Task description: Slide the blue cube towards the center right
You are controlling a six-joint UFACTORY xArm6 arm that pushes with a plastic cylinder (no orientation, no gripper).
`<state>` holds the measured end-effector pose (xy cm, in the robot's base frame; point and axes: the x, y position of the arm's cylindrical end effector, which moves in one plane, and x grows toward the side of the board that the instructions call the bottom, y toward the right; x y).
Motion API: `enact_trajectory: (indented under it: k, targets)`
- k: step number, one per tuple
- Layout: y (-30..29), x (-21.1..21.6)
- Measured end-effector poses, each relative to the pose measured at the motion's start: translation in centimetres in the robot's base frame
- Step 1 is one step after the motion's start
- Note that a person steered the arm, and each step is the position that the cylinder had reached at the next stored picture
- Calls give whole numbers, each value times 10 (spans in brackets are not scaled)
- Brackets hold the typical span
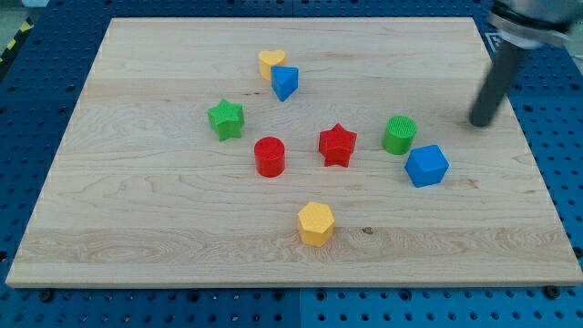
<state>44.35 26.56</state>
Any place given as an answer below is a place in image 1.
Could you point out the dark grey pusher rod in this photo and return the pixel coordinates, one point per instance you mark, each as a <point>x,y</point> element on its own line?
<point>498,80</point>

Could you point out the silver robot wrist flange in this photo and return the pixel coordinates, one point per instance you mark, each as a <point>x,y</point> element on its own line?
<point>543,21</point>

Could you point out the blue cube block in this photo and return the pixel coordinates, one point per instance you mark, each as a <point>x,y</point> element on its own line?
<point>426,166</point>

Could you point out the green cylinder block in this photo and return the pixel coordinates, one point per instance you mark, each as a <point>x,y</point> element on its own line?
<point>399,134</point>

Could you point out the red star block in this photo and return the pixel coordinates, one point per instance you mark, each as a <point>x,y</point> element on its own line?
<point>337,145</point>

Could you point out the blue triangular prism block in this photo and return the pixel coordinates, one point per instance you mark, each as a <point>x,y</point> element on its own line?
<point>284,81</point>

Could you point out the yellow heart block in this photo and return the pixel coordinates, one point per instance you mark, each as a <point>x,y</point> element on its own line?
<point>268,59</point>

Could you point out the yellow hexagon block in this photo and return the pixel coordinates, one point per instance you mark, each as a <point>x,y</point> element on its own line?
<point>315,223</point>

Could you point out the red cylinder block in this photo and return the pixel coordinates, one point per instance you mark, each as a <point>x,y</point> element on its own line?
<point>269,155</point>

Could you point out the green star block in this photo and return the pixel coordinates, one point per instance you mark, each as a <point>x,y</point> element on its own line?
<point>226,119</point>

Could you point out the light wooden board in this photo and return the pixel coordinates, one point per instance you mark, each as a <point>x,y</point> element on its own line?
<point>142,194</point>

